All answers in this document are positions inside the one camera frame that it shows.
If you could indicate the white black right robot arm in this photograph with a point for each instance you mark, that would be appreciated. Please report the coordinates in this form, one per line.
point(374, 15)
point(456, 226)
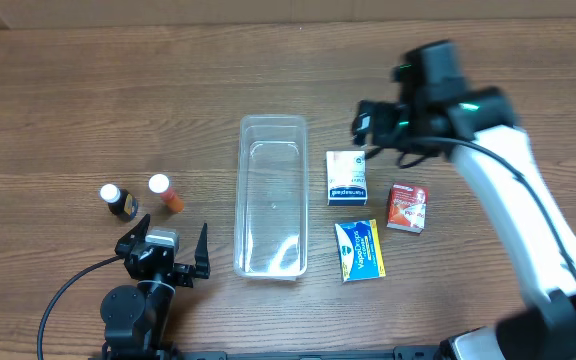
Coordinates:
point(437, 114)

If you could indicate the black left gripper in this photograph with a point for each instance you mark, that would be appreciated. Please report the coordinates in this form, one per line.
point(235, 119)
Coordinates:
point(169, 270)

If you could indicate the clear plastic container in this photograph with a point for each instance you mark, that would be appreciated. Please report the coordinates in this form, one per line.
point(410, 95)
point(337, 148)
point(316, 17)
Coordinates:
point(272, 198)

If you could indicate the white blue Hansaplast box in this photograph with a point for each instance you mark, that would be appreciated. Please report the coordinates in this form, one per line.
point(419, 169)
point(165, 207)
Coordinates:
point(346, 178)

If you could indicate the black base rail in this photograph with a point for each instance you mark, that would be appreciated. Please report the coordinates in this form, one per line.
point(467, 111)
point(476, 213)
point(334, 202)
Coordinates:
point(308, 355)

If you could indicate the red orange lozenge box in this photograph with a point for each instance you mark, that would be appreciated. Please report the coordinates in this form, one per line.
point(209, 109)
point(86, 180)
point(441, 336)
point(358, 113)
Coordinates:
point(407, 207)

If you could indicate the blue yellow VapoDrops box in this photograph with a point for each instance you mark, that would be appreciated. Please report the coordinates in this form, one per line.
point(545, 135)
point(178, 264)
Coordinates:
point(359, 251)

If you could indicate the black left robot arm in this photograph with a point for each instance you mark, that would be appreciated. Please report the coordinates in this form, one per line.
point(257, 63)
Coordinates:
point(136, 316)

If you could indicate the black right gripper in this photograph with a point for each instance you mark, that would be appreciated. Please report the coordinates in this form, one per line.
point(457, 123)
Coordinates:
point(364, 122)

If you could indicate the brown bottle white cap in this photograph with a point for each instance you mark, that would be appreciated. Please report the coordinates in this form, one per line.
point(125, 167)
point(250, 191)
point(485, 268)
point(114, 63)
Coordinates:
point(121, 203)

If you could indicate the orange tube white cap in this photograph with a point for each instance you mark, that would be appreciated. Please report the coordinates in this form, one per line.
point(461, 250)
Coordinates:
point(160, 184)

